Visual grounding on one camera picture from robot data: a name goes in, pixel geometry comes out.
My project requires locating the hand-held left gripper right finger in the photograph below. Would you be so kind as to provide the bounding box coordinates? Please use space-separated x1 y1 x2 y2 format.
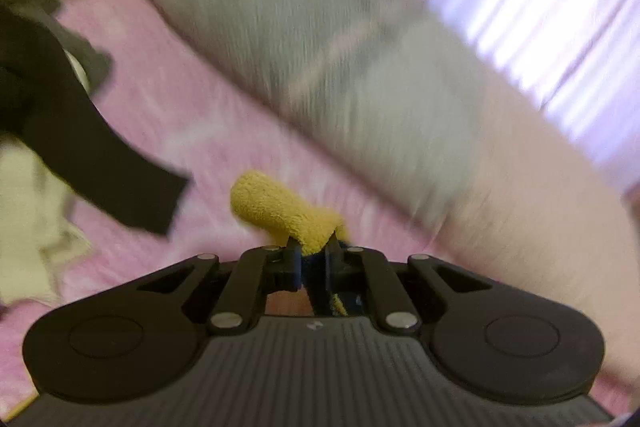
324 239 494 335

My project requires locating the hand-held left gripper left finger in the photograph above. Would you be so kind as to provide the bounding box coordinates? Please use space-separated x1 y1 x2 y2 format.
136 243 305 335

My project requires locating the yellow fuzzy sock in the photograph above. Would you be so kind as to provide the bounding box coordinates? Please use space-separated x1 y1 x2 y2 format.
229 171 351 315

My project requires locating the beige grey quilt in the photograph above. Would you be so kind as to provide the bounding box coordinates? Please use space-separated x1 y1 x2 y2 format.
131 0 640 413

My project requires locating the pink rose blanket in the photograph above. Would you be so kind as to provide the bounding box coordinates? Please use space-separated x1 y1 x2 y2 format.
0 0 453 413

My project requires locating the black garment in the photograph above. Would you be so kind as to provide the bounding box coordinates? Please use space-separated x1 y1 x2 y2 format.
0 0 193 237

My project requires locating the cream garment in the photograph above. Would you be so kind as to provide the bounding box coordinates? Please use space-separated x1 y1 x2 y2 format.
0 141 93 308

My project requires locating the white pink curtain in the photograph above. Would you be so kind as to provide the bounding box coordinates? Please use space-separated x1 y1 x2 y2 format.
407 0 640 195

